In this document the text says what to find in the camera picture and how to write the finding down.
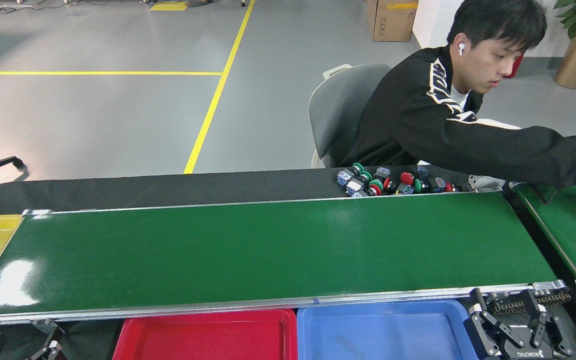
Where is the yellow floor mat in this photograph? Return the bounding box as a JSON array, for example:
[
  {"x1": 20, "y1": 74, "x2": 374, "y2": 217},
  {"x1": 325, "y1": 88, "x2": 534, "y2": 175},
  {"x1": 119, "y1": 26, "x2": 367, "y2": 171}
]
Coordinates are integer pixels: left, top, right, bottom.
[{"x1": 149, "y1": 1, "x2": 189, "y2": 12}]

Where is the red plastic tray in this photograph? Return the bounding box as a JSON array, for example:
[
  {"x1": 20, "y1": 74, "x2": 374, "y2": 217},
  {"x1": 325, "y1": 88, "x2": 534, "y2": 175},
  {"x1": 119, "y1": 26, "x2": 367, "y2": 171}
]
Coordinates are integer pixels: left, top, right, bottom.
[{"x1": 112, "y1": 308, "x2": 299, "y2": 360}]

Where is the blue plastic tray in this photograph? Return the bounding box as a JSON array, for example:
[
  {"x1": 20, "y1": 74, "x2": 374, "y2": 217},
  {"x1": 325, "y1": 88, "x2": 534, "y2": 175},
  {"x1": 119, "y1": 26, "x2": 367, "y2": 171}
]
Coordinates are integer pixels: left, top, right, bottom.
[{"x1": 296, "y1": 298, "x2": 481, "y2": 360}]

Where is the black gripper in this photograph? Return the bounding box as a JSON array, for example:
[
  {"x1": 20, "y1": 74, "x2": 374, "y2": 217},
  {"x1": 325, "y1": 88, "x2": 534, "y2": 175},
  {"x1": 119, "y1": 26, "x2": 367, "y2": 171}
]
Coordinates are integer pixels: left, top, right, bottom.
[{"x1": 463, "y1": 287, "x2": 576, "y2": 360}]

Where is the white circuit breaker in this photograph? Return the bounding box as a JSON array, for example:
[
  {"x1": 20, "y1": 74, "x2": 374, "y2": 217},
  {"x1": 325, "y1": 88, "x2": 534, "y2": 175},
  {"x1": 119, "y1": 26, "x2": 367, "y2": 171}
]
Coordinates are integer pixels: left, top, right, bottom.
[{"x1": 468, "y1": 175, "x2": 505, "y2": 194}]

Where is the grey chair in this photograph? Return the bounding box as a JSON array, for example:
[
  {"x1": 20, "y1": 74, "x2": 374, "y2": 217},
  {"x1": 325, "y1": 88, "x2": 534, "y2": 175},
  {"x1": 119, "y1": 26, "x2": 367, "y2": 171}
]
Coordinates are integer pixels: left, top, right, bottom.
[{"x1": 308, "y1": 63, "x2": 393, "y2": 169}]

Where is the long green conveyor belt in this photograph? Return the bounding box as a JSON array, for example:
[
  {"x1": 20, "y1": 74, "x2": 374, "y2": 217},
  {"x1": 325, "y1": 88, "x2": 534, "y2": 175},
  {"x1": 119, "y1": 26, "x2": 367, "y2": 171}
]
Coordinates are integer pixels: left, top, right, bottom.
[{"x1": 0, "y1": 191, "x2": 569, "y2": 332}]

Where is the person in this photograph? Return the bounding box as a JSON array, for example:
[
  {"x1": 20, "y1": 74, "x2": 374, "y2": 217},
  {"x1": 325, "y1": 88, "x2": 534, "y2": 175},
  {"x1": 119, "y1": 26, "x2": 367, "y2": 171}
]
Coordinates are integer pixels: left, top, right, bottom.
[{"x1": 335, "y1": 0, "x2": 576, "y2": 188}]

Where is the red fire extinguisher cabinet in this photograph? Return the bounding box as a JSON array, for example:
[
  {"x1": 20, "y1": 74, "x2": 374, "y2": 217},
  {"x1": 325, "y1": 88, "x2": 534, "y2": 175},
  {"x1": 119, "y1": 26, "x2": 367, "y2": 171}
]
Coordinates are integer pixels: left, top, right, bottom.
[{"x1": 505, "y1": 51, "x2": 525, "y2": 79}]

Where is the black conveyor drive chain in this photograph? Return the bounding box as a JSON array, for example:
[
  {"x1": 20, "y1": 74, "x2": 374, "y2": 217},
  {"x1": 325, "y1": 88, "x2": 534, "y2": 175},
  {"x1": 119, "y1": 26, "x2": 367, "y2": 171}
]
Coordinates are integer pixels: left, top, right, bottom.
[{"x1": 488, "y1": 291, "x2": 572, "y2": 317}]

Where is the cardboard box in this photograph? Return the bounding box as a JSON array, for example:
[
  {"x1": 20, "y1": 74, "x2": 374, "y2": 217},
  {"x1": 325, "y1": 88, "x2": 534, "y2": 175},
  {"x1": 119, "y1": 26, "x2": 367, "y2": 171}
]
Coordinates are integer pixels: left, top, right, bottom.
[{"x1": 366, "y1": 0, "x2": 419, "y2": 42}]

